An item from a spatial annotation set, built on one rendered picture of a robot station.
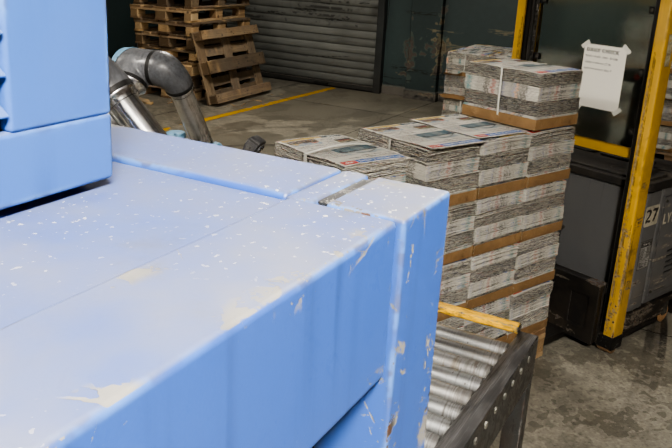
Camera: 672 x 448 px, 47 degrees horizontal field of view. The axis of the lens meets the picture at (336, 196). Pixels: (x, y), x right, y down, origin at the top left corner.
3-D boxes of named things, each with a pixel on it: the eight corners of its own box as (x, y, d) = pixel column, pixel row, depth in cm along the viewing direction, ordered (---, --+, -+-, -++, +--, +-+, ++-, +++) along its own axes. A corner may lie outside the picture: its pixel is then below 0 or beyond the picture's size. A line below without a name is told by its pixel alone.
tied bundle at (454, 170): (351, 187, 299) (354, 128, 292) (405, 176, 318) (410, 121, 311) (421, 214, 272) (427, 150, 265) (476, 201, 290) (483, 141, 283)
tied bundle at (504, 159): (405, 176, 318) (410, 121, 311) (454, 167, 336) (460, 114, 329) (476, 201, 290) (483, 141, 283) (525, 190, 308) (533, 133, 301)
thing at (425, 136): (360, 130, 291) (360, 127, 291) (414, 123, 309) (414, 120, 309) (431, 151, 265) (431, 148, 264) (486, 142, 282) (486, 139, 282)
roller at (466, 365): (323, 329, 203) (323, 312, 201) (497, 382, 182) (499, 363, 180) (313, 337, 199) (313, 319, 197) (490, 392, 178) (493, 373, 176)
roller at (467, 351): (336, 314, 208) (333, 302, 205) (507, 363, 188) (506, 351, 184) (328, 328, 205) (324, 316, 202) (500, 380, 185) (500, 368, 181)
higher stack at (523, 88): (436, 339, 361) (464, 59, 322) (478, 323, 380) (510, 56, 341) (502, 375, 333) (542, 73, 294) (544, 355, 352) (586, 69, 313)
